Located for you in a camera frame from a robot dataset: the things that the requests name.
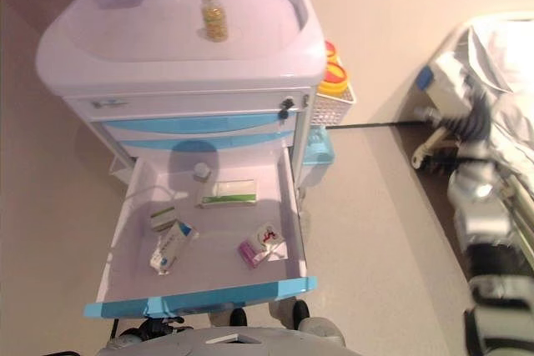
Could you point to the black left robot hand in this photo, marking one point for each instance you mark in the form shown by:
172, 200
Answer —
158, 326

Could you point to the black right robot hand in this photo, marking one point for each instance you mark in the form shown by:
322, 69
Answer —
475, 131

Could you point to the white drawer blue front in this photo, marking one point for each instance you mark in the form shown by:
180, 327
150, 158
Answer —
221, 256

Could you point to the yellow pill bottle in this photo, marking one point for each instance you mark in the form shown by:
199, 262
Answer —
214, 18

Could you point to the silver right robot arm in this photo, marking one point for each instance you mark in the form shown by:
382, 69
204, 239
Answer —
484, 214

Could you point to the blue white medicine box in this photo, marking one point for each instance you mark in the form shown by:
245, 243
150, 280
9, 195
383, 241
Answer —
171, 249

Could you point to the small green white medicine box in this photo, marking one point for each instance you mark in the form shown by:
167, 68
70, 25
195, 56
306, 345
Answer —
163, 219

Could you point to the pink medicine box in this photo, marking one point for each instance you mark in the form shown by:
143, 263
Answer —
250, 254
271, 237

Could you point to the long green white medicine box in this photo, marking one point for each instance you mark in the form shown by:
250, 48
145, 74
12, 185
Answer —
227, 195

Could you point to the small white medicine bottle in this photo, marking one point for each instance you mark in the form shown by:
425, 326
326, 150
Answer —
201, 172

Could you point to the shallow drawer blue front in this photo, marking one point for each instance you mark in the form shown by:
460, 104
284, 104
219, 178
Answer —
187, 122
208, 140

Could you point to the white hospital bed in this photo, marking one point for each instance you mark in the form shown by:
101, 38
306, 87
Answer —
446, 76

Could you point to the bed caster wheel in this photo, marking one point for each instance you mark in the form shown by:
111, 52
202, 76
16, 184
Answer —
421, 161

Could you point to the grey robot torso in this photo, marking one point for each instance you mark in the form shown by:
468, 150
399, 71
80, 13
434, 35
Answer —
221, 343

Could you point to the blue bed clip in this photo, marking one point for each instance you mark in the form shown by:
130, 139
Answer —
426, 77

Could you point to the grey left robot leg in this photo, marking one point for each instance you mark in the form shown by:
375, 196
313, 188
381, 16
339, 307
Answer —
233, 318

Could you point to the grey robot leg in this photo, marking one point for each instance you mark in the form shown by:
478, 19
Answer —
292, 316
233, 318

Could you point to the white bed blanket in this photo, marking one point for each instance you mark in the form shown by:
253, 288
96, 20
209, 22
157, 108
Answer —
513, 64

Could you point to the grey right robot leg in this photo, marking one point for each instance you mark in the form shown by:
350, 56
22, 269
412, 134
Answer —
292, 316

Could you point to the white perforated basket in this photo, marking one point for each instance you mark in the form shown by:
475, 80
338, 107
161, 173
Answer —
329, 112

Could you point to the white side bin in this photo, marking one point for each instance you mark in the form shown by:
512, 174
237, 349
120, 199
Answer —
121, 172

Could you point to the white bin blue lid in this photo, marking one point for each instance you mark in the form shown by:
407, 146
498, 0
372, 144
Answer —
319, 156

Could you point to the metal cart latch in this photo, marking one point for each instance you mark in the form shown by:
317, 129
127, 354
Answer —
305, 101

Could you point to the black cart keys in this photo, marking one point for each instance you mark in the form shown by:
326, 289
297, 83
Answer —
286, 106

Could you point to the white medical cart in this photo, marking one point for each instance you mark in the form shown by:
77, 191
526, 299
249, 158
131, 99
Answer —
167, 68

